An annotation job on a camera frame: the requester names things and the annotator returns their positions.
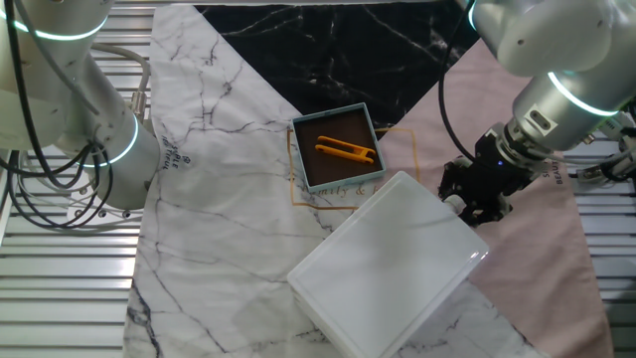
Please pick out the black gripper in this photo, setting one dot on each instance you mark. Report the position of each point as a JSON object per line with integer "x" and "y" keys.
{"x": 499, "y": 176}

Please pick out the white drawer with white knob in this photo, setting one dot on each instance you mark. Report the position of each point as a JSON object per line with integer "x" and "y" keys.
{"x": 451, "y": 203}

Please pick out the white plastic drawer cabinet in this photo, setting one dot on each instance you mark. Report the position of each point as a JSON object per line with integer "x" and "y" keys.
{"x": 387, "y": 268}

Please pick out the orange plastic clip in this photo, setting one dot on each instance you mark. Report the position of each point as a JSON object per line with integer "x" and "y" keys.
{"x": 343, "y": 149}

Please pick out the light blue square tray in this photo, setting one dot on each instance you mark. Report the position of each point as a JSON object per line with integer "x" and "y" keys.
{"x": 323, "y": 171}

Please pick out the marble pink black tablecloth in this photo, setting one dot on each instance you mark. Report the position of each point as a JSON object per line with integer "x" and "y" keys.
{"x": 223, "y": 199}

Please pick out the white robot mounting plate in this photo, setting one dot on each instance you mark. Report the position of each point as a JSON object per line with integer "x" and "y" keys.
{"x": 79, "y": 204}

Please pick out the small silver camera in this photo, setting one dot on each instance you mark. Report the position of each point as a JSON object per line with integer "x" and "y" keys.
{"x": 627, "y": 135}

